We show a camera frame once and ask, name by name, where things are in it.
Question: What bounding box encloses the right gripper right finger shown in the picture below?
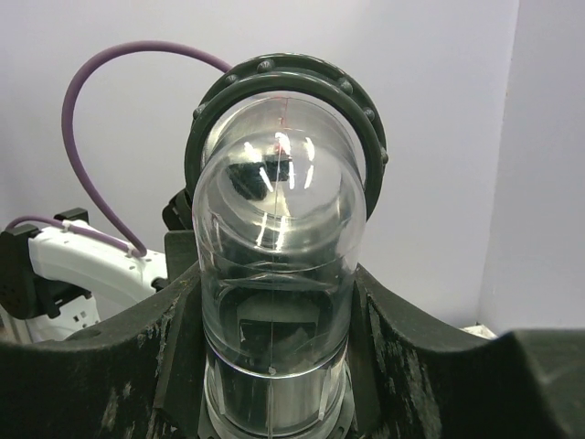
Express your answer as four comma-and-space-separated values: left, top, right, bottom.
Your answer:
349, 268, 584, 438

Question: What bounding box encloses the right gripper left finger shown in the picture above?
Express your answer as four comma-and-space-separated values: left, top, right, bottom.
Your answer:
1, 230, 205, 438

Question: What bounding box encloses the clear plastic pipe fitting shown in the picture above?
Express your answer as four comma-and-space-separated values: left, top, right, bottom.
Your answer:
185, 53, 388, 438

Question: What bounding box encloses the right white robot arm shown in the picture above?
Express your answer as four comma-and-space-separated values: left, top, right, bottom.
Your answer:
1, 209, 584, 438

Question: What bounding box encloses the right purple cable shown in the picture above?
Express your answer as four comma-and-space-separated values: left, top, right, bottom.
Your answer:
6, 39, 234, 257

